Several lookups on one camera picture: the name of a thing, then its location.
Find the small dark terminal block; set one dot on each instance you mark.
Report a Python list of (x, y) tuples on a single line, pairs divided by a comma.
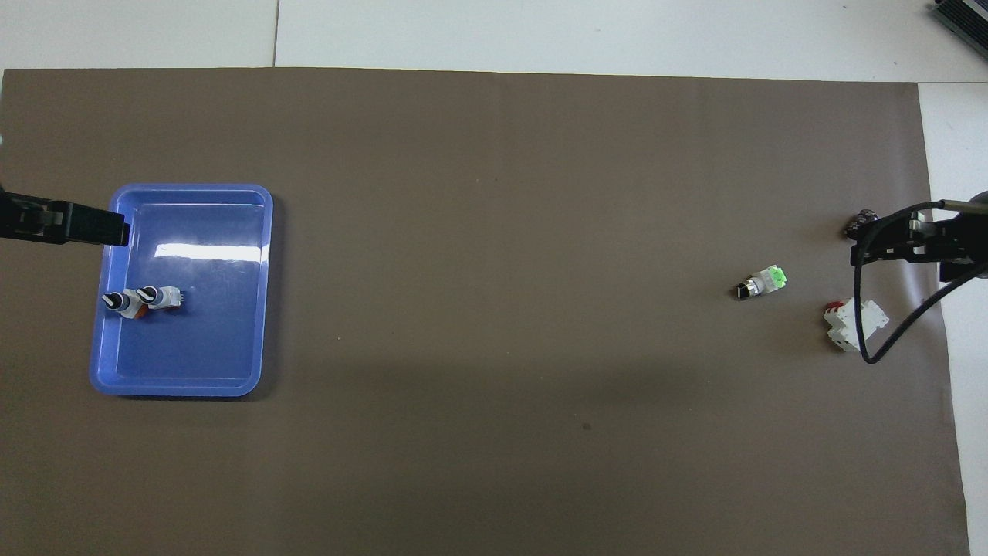
[(858, 224)]

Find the black electronics box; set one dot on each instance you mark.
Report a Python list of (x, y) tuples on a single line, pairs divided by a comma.
[(965, 19)]

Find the blue plastic tray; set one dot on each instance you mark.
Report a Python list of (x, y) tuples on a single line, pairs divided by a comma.
[(193, 347)]

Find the orange-backed selector switch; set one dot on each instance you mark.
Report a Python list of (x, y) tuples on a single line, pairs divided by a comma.
[(160, 296), (123, 303)]

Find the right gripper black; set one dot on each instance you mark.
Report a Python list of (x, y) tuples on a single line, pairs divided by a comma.
[(961, 239)]

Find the white circuit breaker red lever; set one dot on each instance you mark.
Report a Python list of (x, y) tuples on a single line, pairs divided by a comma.
[(841, 328)]

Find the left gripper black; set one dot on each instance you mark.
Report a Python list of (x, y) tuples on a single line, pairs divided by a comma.
[(27, 218)]

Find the brown table mat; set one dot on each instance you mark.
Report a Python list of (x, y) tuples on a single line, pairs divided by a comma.
[(494, 309)]

